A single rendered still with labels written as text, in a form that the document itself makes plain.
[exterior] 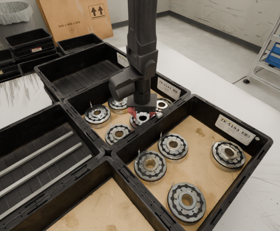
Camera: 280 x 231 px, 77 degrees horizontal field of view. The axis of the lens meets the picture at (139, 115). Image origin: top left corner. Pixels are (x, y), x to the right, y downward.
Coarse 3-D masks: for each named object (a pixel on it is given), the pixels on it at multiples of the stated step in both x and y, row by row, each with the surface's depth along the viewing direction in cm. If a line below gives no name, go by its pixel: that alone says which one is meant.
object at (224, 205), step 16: (192, 96) 66; (224, 112) 60; (144, 128) 55; (128, 144) 52; (272, 144) 51; (256, 160) 48; (144, 192) 42; (160, 208) 40; (224, 208) 40; (176, 224) 37; (208, 224) 37
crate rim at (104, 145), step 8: (120, 72) 77; (104, 80) 73; (168, 80) 73; (88, 88) 69; (184, 88) 69; (72, 96) 66; (184, 96) 66; (72, 112) 60; (80, 120) 58; (152, 120) 58; (88, 128) 55; (136, 128) 55; (96, 136) 53; (128, 136) 53; (104, 144) 51; (112, 144) 51
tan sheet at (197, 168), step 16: (176, 128) 68; (192, 128) 68; (208, 128) 68; (192, 144) 63; (208, 144) 63; (192, 160) 59; (208, 160) 59; (176, 176) 55; (192, 176) 55; (208, 176) 55; (224, 176) 55; (160, 192) 52; (208, 192) 52; (224, 192) 52; (208, 208) 49
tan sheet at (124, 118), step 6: (150, 90) 84; (114, 114) 73; (120, 114) 73; (126, 114) 73; (114, 120) 71; (120, 120) 71; (126, 120) 71; (108, 126) 69; (102, 132) 67; (102, 138) 65
